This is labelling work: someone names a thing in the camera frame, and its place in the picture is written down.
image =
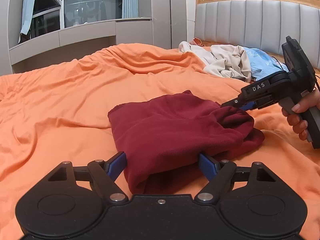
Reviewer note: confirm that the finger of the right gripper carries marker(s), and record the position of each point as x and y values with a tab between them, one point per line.
234	103
248	107

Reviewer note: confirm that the beige built-in wardrobe unit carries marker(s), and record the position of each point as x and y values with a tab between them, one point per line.
162	23

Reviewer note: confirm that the light blue left curtain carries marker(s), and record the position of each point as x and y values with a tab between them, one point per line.
27	13

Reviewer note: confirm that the light blue printed garment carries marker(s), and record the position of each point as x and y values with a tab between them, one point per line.
262	64

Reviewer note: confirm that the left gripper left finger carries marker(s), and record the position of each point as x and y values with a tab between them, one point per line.
104	175

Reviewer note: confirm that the person right hand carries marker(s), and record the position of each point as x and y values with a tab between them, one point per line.
311	115

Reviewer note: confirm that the white cream garment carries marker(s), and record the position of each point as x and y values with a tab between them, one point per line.
223	60

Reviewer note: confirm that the grey padded headboard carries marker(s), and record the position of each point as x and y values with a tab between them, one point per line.
262	24

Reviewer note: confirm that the dark window with frame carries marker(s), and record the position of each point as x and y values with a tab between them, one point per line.
53	15

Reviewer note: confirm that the dark red knit top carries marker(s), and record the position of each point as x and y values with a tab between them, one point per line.
163	138

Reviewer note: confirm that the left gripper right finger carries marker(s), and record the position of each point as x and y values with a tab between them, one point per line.
219	176

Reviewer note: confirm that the orange bed cover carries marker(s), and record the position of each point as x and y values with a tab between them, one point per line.
59	113

